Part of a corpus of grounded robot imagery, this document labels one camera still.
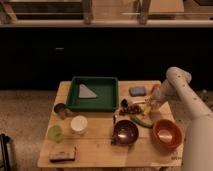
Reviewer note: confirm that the dark eggplant piece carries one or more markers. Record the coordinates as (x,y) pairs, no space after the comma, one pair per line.
(124,103)

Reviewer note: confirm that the green plastic cup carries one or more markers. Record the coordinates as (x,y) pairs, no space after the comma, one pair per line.
(55,133)

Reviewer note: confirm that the orange tomato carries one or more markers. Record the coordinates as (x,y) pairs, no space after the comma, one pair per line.
(154,88)

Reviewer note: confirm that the orange bowl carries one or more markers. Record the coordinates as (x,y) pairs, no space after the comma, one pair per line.
(166,135)

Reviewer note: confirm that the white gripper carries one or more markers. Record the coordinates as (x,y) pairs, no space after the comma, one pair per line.
(160,96)

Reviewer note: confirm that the green plastic tray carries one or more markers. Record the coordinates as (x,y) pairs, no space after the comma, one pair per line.
(106,89)

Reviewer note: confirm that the bunch of dark grapes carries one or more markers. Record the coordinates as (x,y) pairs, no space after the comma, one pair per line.
(130,109)

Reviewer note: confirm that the green cucumber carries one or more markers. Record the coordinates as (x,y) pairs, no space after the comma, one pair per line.
(136,120)

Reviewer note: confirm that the dark purple bowl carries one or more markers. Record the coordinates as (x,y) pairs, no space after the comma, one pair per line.
(125,133)

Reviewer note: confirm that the yellow banana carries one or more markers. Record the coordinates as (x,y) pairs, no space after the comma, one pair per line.
(148,107)

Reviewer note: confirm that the small metal cup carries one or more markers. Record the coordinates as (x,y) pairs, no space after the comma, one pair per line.
(61,110)

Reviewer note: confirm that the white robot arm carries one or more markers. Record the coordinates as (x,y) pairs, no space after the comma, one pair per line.
(198,143)

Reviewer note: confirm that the blue sponge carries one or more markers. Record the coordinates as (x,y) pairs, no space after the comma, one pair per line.
(137,91)

